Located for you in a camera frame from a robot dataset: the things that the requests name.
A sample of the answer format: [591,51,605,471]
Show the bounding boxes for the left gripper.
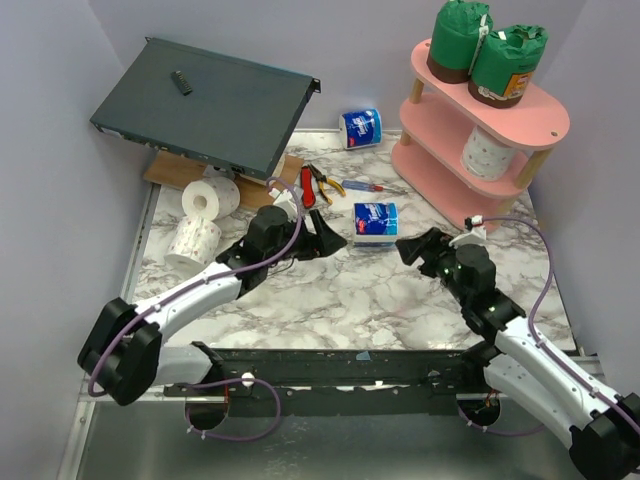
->
[265,209,347,267]

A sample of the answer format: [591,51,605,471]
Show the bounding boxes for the blue Tempo roll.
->
[352,202,399,248]

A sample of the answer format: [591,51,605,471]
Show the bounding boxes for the white floral paper towel roll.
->
[461,126,516,182]

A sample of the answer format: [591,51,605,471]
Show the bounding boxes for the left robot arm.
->
[78,206,347,406]

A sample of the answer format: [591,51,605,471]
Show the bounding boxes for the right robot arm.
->
[395,228,639,479]

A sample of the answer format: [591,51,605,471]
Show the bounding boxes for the pink three-tier shelf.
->
[391,39,570,228]

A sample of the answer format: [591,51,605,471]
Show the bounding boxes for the blue wrapped roll at back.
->
[338,108,382,150]

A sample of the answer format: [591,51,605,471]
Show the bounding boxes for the wooden board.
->
[143,151,304,211]

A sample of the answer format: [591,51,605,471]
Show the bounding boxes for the small black connector strip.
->
[170,71,192,96]

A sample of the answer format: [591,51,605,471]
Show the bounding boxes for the red handled cutter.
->
[300,166,316,209]

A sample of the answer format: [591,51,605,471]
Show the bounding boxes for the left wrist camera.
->
[268,188,297,217]

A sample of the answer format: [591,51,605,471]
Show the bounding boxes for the yellow handled pliers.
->
[308,164,346,205]

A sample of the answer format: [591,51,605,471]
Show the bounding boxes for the blue handled screwdriver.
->
[341,180,406,195]

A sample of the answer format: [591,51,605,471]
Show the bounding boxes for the black metal base rail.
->
[164,347,501,425]

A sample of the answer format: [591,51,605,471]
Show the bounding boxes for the dark grey network switch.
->
[90,38,321,180]

